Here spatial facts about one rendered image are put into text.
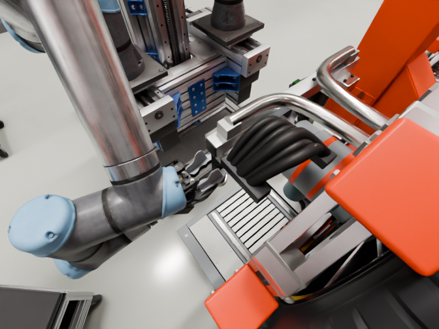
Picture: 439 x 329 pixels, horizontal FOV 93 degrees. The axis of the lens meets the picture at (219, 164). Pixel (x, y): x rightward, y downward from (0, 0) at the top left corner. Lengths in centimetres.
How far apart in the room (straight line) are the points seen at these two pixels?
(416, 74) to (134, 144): 88
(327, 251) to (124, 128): 28
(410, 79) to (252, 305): 82
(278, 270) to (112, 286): 116
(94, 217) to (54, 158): 160
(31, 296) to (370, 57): 149
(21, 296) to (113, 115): 98
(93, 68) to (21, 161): 179
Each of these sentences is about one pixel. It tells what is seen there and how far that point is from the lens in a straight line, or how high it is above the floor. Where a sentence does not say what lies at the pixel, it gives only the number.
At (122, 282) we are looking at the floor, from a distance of 136.
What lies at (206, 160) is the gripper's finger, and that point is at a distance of 50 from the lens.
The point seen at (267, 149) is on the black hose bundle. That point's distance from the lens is 29.
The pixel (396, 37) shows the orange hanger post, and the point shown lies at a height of 93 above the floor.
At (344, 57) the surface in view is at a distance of 56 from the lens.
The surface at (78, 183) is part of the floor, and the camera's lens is 170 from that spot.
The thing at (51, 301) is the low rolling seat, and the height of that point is 34.
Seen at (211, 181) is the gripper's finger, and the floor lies 84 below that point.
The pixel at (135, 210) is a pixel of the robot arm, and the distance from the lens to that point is 32.
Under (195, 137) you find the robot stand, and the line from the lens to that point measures 136.
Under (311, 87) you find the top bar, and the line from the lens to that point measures 49.
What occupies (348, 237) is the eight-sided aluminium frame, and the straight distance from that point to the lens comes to 27.
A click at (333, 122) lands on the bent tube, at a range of 39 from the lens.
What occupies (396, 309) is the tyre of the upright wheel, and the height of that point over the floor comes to 107.
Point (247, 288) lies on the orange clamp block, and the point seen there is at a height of 88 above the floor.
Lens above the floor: 126
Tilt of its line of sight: 58 degrees down
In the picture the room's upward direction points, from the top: straight up
